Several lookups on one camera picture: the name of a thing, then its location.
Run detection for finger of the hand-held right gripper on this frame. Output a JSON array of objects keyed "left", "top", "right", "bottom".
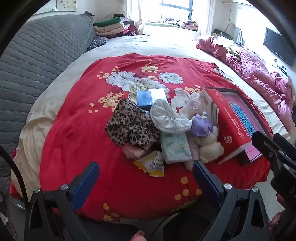
[
  {"left": 273, "top": 133, "right": 296, "bottom": 163},
  {"left": 252, "top": 131, "right": 281, "bottom": 169}
]

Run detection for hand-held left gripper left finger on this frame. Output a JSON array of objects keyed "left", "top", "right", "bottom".
[{"left": 24, "top": 162, "right": 100, "bottom": 241}]

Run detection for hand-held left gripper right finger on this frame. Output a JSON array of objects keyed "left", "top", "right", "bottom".
[{"left": 192, "top": 160, "right": 270, "bottom": 241}]

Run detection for cream teddy bear pink dress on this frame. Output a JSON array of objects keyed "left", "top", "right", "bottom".
[{"left": 184, "top": 133, "right": 225, "bottom": 171}]

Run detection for dark cardboard box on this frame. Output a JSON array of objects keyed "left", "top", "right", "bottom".
[{"left": 205, "top": 87, "right": 274, "bottom": 166}]

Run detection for white tissue pack green print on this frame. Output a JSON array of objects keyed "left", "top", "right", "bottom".
[{"left": 160, "top": 133, "right": 193, "bottom": 164}]

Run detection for yellow and white packet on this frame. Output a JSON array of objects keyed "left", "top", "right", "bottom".
[{"left": 133, "top": 150, "right": 165, "bottom": 177}]

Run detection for pink cloth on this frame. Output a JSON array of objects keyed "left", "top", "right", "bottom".
[{"left": 122, "top": 144, "right": 147, "bottom": 161}]

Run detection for leopard print cloth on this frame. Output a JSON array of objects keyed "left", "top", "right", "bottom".
[{"left": 105, "top": 98, "right": 162, "bottom": 149}]

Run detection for white floral cloth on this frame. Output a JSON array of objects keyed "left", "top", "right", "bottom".
[{"left": 150, "top": 98, "right": 193, "bottom": 134}]

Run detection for clear plastic bag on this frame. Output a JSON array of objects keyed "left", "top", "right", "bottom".
[{"left": 179, "top": 96, "right": 205, "bottom": 119}]

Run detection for person's right hand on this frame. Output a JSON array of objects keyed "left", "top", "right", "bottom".
[{"left": 269, "top": 193, "right": 287, "bottom": 235}]

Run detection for pink book blue print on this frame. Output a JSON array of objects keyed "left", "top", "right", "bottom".
[{"left": 217, "top": 95, "right": 264, "bottom": 163}]

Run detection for red box lid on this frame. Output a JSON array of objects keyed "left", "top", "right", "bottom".
[{"left": 199, "top": 88, "right": 253, "bottom": 165}]

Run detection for red floral blanket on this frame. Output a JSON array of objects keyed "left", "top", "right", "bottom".
[{"left": 39, "top": 53, "right": 273, "bottom": 223}]

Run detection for pink quilt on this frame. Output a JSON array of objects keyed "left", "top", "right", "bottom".
[{"left": 196, "top": 36, "right": 295, "bottom": 137}]

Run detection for white television cabinet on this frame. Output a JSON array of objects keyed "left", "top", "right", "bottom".
[{"left": 273, "top": 58, "right": 296, "bottom": 78}]

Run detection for green cloth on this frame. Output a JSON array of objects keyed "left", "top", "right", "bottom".
[{"left": 225, "top": 46, "right": 241, "bottom": 57}]

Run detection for black television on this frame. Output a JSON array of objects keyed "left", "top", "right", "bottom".
[{"left": 263, "top": 27, "right": 296, "bottom": 67}]

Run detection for small dark blue box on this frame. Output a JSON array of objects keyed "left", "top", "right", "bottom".
[{"left": 136, "top": 89, "right": 168, "bottom": 110}]

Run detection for black electronic device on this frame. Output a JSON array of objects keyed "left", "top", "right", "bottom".
[{"left": 212, "top": 28, "right": 233, "bottom": 40}]

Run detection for white curved tube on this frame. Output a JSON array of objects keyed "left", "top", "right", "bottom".
[{"left": 225, "top": 23, "right": 245, "bottom": 44}]

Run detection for grey quilted headboard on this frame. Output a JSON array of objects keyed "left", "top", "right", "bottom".
[{"left": 0, "top": 11, "right": 96, "bottom": 197}]

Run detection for white curtain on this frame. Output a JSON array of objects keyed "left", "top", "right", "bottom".
[
  {"left": 199, "top": 0, "right": 215, "bottom": 36},
  {"left": 124, "top": 0, "right": 146, "bottom": 36}
]

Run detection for dark patterned pillow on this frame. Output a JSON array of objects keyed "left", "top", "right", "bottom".
[{"left": 87, "top": 36, "right": 109, "bottom": 52}]

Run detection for clothes on windowsill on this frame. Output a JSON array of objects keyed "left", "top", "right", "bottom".
[{"left": 163, "top": 17, "right": 199, "bottom": 29}]

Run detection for stack of folded clothes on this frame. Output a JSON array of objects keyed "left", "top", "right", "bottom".
[{"left": 94, "top": 14, "right": 139, "bottom": 37}]

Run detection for window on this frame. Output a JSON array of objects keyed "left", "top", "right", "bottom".
[{"left": 144, "top": 0, "right": 200, "bottom": 30}]

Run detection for black cable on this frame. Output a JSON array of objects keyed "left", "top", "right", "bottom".
[{"left": 0, "top": 144, "right": 30, "bottom": 209}]

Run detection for floral wall poster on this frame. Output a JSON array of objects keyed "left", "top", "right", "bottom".
[{"left": 56, "top": 0, "right": 77, "bottom": 12}]

